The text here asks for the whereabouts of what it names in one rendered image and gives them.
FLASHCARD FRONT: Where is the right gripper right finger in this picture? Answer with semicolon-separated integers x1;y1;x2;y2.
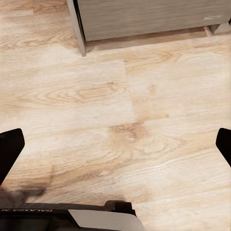
216;128;231;167

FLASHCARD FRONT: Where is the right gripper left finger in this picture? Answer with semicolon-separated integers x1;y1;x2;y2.
0;128;25;186

